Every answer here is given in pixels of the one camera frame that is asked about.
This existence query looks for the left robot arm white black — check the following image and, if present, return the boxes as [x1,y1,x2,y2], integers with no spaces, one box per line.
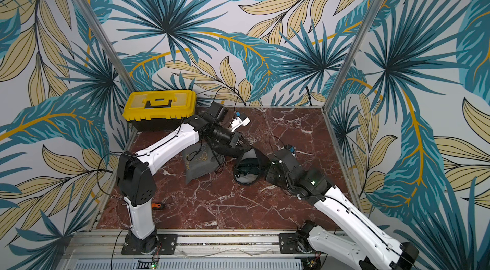
[116,102,250,244]

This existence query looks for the yellow black toolbox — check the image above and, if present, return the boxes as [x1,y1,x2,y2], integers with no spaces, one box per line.
[122,90,197,132]

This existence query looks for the grey fabric pouch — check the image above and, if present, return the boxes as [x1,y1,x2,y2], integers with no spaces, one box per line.
[182,142,225,185]

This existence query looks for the black pouch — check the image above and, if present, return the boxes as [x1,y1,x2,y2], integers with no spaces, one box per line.
[214,146,271,186]

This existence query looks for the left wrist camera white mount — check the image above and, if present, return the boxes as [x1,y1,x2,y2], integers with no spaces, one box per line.
[230,112,250,132]

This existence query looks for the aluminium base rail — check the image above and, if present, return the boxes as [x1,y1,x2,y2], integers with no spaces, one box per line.
[57,229,348,269]

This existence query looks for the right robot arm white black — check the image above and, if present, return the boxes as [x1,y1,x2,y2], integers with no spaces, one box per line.
[265,148,419,269]

